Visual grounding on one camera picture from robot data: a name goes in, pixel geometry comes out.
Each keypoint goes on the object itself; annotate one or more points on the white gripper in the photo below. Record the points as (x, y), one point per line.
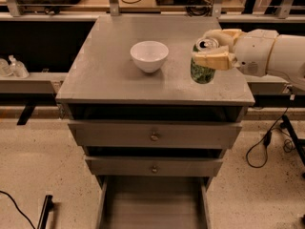
(254, 52)

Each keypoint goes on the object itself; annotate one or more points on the green soda can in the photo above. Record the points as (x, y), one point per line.
(200, 74)

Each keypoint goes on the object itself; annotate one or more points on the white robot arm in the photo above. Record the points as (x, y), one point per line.
(286, 60)

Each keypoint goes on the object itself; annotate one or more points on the grey drawer cabinet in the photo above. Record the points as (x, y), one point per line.
(104, 83)

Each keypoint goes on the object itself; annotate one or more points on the top grey drawer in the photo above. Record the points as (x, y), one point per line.
(155, 134)

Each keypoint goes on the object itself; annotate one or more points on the grey drawer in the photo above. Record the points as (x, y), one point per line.
(155, 134)
(153, 203)
(153, 166)

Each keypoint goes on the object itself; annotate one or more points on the middle grey drawer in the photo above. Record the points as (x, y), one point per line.
(153, 166)

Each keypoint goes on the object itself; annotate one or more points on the bottom grey drawer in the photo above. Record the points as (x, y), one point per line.
(153, 203)

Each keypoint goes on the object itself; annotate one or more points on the white ceramic bowl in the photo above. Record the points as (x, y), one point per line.
(149, 56)

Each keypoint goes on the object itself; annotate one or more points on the black diagonal leg right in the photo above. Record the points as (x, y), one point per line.
(299, 143)

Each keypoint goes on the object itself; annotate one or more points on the clear spray bottle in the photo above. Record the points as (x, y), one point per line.
(18, 68)

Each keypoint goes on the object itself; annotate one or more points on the clear plastic bottle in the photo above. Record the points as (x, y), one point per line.
(4, 68)

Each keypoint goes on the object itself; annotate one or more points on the black floor stand left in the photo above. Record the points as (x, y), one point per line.
(46, 208)

